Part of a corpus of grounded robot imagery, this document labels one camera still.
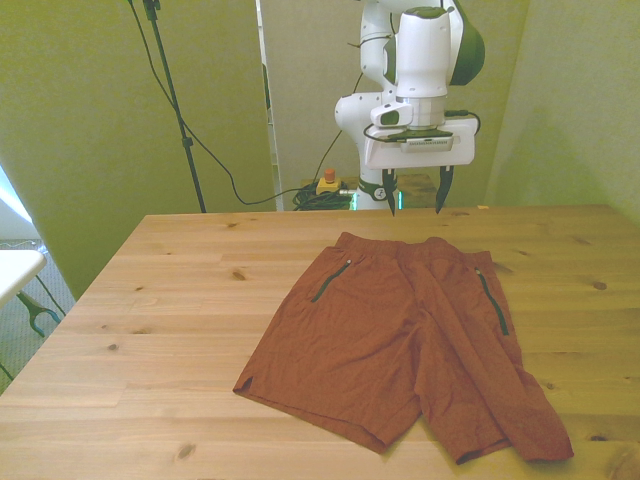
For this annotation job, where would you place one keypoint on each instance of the small wooden side table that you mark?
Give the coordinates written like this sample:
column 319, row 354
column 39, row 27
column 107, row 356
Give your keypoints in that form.
column 417, row 187

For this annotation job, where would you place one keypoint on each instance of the white slanted board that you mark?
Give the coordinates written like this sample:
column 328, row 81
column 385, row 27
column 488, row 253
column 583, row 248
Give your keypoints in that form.
column 10, row 215

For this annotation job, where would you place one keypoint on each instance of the yellow emergency stop button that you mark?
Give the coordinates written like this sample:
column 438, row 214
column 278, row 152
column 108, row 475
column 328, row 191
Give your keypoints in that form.
column 327, row 186

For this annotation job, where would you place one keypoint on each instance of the teal folding table leg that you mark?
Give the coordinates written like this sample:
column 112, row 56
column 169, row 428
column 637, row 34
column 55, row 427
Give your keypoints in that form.
column 35, row 315

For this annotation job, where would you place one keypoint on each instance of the white folding table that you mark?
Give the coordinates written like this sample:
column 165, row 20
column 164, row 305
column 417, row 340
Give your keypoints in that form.
column 15, row 272

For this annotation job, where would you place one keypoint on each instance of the black tripod stand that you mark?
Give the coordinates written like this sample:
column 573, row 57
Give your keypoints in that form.
column 235, row 187
column 187, row 142

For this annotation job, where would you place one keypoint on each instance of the white vertical panel edge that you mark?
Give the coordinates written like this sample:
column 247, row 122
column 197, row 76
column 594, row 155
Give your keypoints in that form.
column 274, row 150

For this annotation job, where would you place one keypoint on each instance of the rust red shorts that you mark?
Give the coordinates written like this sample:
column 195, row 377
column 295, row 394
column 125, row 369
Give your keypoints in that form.
column 380, row 340

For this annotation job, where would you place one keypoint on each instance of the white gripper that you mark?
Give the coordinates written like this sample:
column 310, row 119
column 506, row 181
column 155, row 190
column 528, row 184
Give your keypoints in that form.
column 465, row 145

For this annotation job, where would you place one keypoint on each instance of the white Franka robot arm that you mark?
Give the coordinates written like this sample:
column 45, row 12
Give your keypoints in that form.
column 422, row 50

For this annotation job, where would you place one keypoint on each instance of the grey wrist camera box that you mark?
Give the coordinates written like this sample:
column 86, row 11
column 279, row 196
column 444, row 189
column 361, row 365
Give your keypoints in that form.
column 430, row 145

